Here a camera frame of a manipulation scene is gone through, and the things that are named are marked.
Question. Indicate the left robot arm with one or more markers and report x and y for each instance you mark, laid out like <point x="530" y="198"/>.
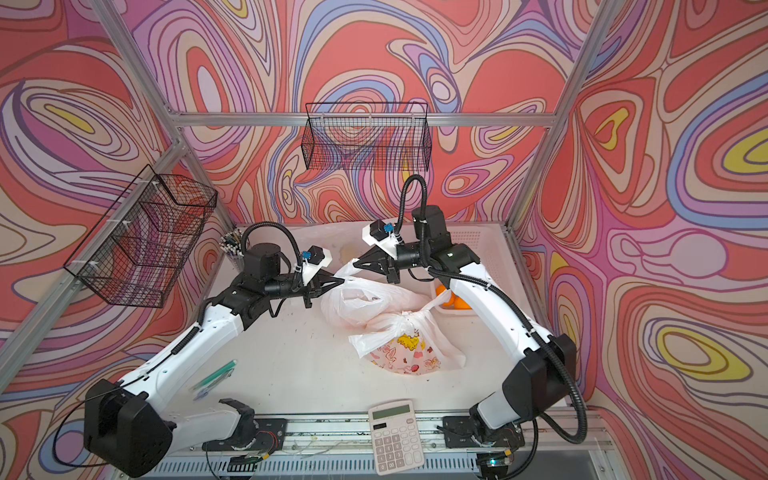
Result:
<point x="126" y="422"/>

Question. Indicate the black wire basket rear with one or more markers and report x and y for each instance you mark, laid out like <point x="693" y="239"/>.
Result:
<point x="367" y="136"/>

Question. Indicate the black wire basket left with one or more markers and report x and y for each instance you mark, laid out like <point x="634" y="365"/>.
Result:
<point x="137" y="250"/>

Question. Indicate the black wire basket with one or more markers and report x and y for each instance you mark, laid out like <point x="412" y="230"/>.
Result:
<point x="367" y="136"/>
<point x="137" y="250"/>

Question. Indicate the pink desk calculator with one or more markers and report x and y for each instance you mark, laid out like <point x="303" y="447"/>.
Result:
<point x="395" y="435"/>

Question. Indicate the green pen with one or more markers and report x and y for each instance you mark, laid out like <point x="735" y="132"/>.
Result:
<point x="205" y="386"/>

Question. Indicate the metal pen cup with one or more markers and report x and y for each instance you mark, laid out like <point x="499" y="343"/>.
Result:
<point x="230" y="245"/>

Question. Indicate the white printed plastic bag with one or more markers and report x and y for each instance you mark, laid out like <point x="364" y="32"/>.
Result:
<point x="409" y="342"/>

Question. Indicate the bottom edge orange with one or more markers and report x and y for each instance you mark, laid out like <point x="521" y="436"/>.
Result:
<point x="451" y="300"/>

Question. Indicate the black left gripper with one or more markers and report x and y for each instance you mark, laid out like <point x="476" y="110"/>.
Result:
<point x="313" y="289"/>

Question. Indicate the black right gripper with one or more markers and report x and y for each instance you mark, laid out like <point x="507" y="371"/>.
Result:
<point x="387" y="263"/>

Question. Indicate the white plastic basket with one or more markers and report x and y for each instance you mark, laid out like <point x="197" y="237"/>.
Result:
<point x="488" y="242"/>

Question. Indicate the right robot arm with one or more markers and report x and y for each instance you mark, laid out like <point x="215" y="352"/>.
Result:
<point x="541" y="383"/>

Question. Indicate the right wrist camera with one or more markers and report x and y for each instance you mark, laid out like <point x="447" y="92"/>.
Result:
<point x="381" y="234"/>

